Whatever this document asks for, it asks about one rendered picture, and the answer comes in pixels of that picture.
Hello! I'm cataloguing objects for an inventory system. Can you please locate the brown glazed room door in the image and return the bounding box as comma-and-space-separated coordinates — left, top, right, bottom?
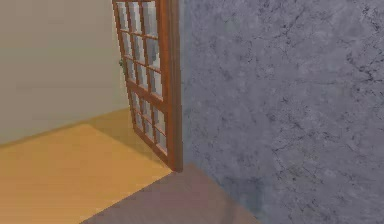
111, 0, 184, 174

